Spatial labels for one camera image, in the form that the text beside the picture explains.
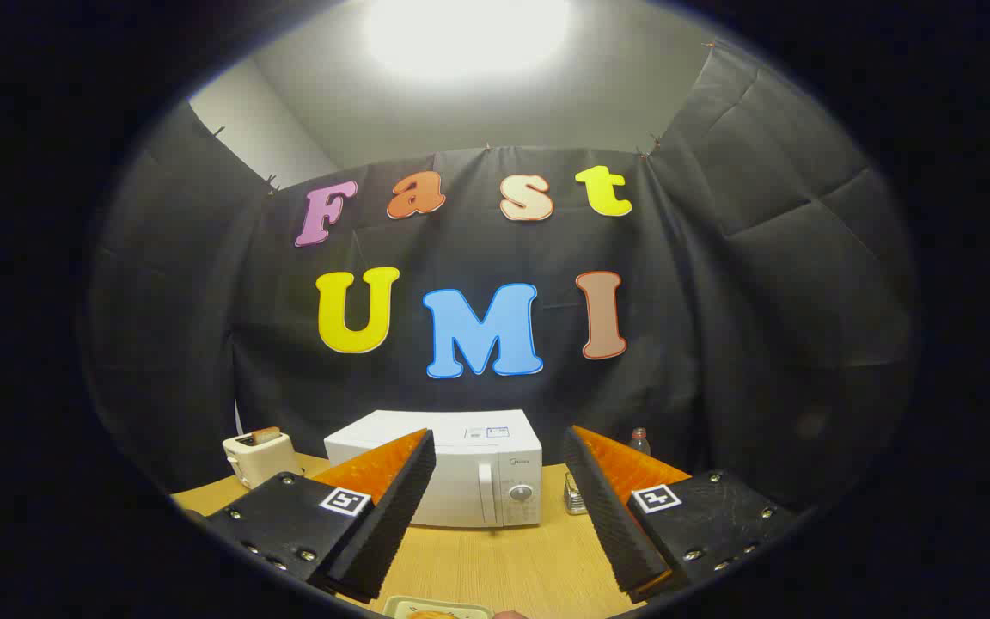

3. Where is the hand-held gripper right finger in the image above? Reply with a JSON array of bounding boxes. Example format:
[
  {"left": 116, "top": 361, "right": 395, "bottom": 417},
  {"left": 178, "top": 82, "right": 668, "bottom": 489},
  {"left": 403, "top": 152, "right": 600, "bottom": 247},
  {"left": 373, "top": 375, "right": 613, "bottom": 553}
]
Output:
[{"left": 564, "top": 426, "right": 797, "bottom": 603}]

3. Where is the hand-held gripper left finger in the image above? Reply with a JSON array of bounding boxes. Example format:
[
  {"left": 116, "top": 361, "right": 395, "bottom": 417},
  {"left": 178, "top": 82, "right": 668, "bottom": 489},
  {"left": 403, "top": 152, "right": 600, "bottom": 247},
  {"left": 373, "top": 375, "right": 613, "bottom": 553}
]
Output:
[{"left": 203, "top": 428, "right": 437, "bottom": 603}]

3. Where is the white microwave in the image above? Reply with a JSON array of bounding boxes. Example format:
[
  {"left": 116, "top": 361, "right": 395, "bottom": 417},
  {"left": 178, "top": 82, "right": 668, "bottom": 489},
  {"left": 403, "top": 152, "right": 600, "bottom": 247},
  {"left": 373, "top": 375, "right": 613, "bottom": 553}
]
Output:
[{"left": 324, "top": 409, "right": 544, "bottom": 529}]

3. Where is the square patterned white plate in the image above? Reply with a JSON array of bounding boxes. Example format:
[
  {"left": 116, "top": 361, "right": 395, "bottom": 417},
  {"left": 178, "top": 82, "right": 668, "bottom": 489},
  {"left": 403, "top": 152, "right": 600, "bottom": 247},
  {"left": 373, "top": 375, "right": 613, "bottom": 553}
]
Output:
[{"left": 383, "top": 596, "right": 496, "bottom": 619}]

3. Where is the cream white toaster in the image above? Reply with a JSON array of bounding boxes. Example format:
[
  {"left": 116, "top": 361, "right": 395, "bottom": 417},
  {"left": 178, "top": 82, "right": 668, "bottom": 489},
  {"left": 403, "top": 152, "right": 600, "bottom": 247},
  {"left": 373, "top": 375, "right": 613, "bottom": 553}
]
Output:
[{"left": 222, "top": 430, "right": 300, "bottom": 489}]

